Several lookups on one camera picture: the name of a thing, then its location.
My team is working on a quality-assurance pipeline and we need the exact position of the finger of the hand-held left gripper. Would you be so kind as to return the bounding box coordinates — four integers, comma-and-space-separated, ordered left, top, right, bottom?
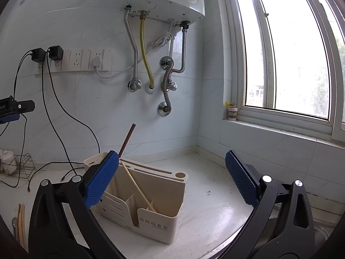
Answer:
0, 114, 21, 125
0, 96, 35, 114

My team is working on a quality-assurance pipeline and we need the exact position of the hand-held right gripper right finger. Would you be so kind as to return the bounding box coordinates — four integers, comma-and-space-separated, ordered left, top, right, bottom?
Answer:
216, 150, 316, 259

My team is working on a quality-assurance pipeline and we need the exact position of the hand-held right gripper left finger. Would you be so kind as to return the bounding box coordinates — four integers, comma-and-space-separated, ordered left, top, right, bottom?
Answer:
28, 150, 127, 259

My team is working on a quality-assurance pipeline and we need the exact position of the cream plastic utensil holder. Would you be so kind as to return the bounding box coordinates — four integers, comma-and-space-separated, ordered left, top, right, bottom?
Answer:
83, 152, 188, 245

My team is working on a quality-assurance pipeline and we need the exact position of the dark brown wooden chopstick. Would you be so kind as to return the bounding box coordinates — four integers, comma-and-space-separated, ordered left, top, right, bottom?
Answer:
119, 124, 136, 157

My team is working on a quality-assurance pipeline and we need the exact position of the black charger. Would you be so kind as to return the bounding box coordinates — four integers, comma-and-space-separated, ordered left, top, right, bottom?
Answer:
30, 48, 46, 62
48, 45, 64, 60

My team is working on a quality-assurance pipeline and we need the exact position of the small bottle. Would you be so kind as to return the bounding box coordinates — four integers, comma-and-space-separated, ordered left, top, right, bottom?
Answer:
228, 102, 238, 121

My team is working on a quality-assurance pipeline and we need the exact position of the steel sink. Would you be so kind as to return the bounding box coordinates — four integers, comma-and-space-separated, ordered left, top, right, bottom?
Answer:
310, 208, 340, 245

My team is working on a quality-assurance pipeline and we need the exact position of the chrome angle valve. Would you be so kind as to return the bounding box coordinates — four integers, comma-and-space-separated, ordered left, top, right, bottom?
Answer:
161, 80, 178, 92
127, 77, 142, 92

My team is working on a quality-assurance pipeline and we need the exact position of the white water heater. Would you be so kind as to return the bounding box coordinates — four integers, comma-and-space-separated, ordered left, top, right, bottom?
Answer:
120, 0, 206, 29

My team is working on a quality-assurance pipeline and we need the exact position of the metal wire rack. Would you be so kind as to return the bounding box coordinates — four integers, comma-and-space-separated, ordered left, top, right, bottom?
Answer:
0, 153, 35, 180

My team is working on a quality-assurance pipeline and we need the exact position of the white wall socket row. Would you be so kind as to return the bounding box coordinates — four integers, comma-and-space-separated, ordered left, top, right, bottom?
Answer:
36, 48, 113, 73

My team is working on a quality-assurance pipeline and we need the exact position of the white window frame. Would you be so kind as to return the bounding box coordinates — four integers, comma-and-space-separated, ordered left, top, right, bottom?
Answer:
221, 0, 345, 150

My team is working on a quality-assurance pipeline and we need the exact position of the white power cord with plug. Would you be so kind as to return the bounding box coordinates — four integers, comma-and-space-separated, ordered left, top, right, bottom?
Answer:
92, 22, 174, 79

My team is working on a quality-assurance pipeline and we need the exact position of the chrome wall flange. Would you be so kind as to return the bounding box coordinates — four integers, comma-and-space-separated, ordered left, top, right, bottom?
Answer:
160, 56, 175, 69
158, 103, 171, 117

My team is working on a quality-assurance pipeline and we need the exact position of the short steel flexible hose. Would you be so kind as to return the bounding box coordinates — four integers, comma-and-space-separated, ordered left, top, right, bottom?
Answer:
162, 89, 173, 111

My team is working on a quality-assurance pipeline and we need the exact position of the long steel flexible hose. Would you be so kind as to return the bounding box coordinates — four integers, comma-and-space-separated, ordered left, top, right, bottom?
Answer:
162, 20, 189, 85
123, 4, 139, 83

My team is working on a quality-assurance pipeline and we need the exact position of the yellow gas hose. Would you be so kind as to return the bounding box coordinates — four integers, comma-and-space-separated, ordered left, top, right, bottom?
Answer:
139, 10, 155, 87

